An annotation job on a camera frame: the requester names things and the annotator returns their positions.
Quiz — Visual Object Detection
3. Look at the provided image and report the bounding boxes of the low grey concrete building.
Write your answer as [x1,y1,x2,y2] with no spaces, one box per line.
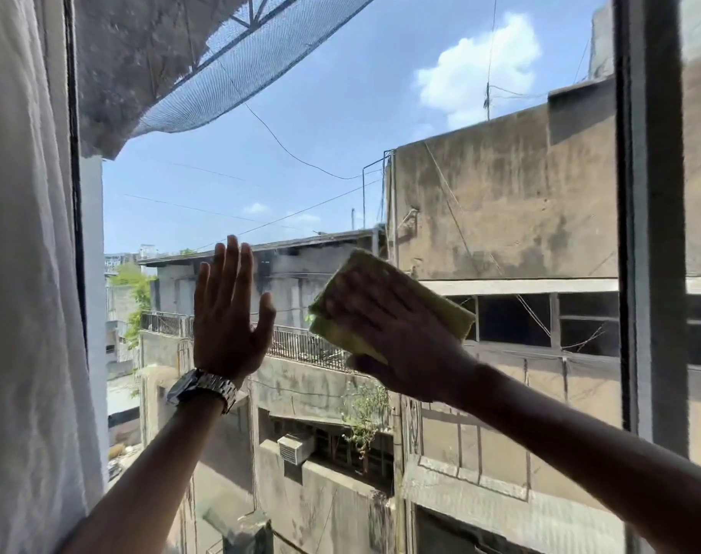
[136,226,406,554]

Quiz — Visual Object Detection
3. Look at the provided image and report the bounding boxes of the grey mesh awning net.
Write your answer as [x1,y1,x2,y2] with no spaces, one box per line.
[73,0,381,161]

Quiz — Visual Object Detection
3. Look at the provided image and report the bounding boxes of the small leafy plant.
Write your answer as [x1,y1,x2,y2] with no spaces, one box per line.
[340,383,393,475]

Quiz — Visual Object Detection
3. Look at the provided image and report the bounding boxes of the green tree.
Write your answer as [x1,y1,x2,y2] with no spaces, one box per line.
[108,263,156,348]

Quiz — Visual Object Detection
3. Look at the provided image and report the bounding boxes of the sagging black overhead cable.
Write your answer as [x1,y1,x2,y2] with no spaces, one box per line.
[243,102,386,182]

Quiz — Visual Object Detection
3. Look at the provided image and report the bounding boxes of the person's right hand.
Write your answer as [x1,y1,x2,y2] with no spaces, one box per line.
[324,265,483,405]

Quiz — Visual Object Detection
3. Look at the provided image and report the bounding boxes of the grey window frame post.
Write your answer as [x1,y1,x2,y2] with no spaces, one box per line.
[613,0,693,554]

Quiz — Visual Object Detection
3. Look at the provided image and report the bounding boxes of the tall weathered concrete building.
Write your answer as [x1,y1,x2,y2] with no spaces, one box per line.
[384,0,701,554]

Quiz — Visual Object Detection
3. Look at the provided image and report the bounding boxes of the person's left hand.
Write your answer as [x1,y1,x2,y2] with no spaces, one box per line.
[192,235,277,384]

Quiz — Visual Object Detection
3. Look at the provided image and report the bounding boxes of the white air conditioner unit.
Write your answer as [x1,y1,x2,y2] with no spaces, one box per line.
[277,432,317,467]

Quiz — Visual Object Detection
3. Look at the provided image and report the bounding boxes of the person's left forearm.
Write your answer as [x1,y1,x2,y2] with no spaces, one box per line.
[61,393,231,554]

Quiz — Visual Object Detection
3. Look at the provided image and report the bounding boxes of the white curtain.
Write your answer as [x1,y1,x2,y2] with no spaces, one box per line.
[0,0,110,554]

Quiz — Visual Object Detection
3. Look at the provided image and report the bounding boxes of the yellow-green cleaning sponge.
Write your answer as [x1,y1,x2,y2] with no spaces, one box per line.
[307,248,477,365]

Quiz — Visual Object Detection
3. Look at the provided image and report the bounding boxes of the person's right forearm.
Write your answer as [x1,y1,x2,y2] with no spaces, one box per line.
[459,363,701,554]

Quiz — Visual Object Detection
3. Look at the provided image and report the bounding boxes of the silver metal wristwatch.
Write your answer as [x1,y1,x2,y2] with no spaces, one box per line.
[166,368,238,415]

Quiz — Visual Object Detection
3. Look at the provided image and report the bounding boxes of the straight black overhead cable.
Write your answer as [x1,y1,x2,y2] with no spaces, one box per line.
[193,179,384,252]

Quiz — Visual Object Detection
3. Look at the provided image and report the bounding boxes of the dark window frame edge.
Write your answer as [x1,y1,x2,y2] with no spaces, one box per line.
[63,0,90,364]

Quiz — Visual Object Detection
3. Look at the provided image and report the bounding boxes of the metal balcony railing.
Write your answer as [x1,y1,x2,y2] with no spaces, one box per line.
[140,310,354,373]

